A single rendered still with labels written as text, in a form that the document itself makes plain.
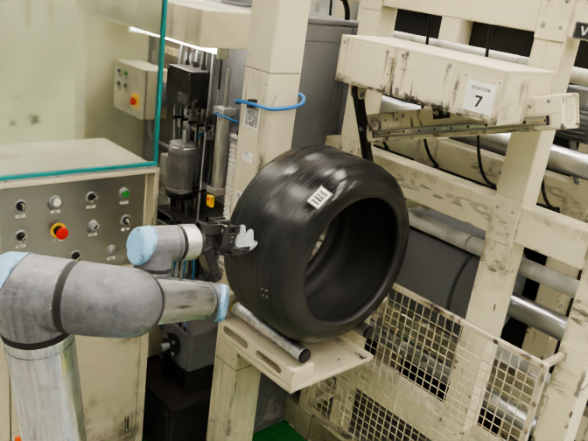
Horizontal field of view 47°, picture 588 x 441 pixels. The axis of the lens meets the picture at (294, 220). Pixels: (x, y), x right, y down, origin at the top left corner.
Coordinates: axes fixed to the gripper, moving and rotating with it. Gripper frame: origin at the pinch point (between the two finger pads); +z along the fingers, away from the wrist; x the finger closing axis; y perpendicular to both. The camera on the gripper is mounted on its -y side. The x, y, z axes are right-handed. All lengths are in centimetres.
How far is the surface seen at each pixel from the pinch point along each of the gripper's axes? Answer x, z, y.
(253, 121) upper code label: 30.7, 17.9, 28.2
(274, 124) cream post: 25.4, 21.9, 28.7
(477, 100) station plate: -29, 41, 51
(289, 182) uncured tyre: 0.7, 9.2, 17.8
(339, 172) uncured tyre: -8.0, 18.8, 23.4
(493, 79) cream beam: -33, 41, 57
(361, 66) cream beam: 13, 41, 51
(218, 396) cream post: 33, 30, -74
